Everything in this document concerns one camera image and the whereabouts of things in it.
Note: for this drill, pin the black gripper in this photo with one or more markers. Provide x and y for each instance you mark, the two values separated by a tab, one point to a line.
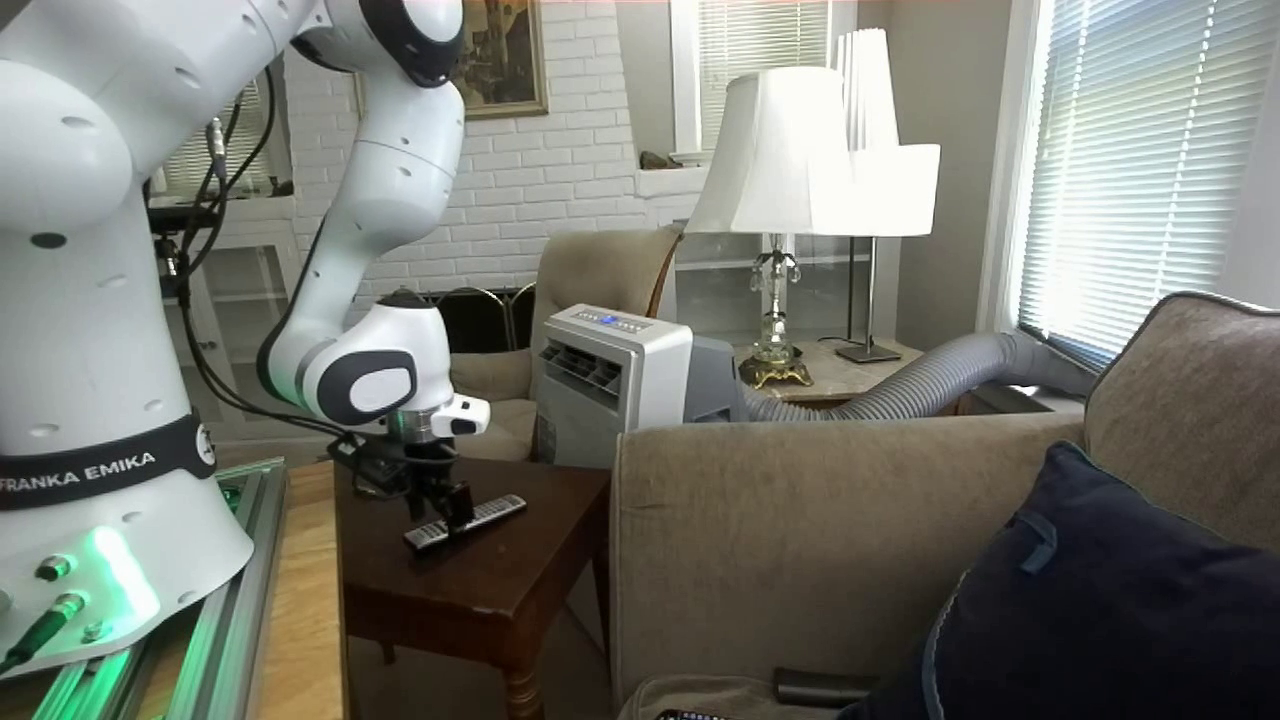
430	477

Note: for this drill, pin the silver remote control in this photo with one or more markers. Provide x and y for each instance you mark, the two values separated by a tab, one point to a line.
493	515

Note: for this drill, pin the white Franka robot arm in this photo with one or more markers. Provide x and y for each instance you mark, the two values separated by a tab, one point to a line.
81	344

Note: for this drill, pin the beige fabric sofa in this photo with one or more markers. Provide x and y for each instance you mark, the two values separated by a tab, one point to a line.
802	535

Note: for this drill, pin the dark wooden side table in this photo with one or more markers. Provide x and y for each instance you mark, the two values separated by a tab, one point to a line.
454	603

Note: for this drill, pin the light wooden robot table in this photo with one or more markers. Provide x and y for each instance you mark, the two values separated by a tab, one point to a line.
306	603

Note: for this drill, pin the black fireplace screen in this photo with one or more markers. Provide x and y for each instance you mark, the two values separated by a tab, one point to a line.
493	321

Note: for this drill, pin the white portable air conditioner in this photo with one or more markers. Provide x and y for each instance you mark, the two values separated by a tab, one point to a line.
613	383

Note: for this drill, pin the beige armchair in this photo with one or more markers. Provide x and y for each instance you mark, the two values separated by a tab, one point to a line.
601	273

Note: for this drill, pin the white glass door cabinet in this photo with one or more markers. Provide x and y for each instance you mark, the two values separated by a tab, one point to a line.
245	283

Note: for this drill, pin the small black flat device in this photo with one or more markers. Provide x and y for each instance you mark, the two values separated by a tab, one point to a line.
816	686

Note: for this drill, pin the wooden lamp end table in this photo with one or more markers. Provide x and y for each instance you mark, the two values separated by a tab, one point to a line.
832	374

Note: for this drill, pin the framed painting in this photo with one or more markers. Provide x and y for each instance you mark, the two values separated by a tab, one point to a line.
514	60

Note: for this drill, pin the table lamp white shade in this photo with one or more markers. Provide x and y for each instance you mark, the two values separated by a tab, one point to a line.
767	163

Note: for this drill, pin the slim lamp white shade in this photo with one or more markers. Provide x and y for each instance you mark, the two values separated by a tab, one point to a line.
893	175

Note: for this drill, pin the navy blue pillow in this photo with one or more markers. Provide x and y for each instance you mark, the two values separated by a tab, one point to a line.
1104	614

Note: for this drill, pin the white window blinds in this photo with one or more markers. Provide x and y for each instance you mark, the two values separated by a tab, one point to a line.
1145	163

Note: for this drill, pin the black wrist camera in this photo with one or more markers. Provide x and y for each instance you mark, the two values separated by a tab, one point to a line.
367	460

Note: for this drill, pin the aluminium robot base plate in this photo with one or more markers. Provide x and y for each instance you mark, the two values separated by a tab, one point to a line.
241	572

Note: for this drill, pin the black camera on tripod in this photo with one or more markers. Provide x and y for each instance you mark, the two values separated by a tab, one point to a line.
174	240

